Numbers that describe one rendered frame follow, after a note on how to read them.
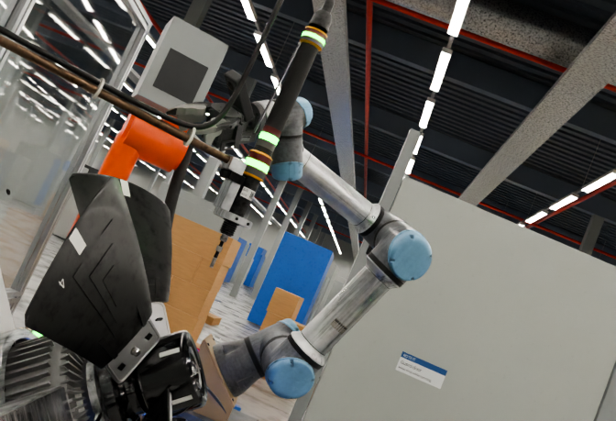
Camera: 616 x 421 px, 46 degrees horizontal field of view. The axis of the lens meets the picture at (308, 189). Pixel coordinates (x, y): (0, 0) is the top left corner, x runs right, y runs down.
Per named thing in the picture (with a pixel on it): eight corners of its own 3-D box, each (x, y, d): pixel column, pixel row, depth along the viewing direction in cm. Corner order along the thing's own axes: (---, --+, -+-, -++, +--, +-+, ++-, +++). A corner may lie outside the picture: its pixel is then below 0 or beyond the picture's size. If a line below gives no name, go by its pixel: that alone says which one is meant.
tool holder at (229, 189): (214, 212, 117) (238, 158, 118) (196, 205, 123) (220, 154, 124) (257, 232, 122) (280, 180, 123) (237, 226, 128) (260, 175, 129)
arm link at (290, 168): (297, 171, 180) (297, 127, 177) (306, 182, 169) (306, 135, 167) (266, 172, 178) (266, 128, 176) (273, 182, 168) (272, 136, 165)
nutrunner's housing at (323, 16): (221, 232, 120) (329, -8, 126) (211, 228, 123) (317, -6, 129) (239, 240, 122) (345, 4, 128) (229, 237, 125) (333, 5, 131)
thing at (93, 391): (79, 373, 101) (93, 370, 101) (96, 337, 115) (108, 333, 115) (110, 460, 104) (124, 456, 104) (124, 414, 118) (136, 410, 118)
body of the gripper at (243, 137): (218, 152, 154) (260, 145, 162) (225, 116, 150) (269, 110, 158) (197, 137, 158) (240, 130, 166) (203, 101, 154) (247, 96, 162)
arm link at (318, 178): (410, 225, 201) (278, 116, 187) (423, 237, 191) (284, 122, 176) (383, 257, 202) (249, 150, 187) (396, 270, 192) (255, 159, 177)
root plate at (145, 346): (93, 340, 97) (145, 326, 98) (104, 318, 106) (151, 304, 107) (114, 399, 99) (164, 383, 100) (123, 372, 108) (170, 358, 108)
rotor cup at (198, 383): (93, 368, 101) (183, 341, 102) (110, 330, 115) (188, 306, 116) (126, 458, 104) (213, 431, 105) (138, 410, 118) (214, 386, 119)
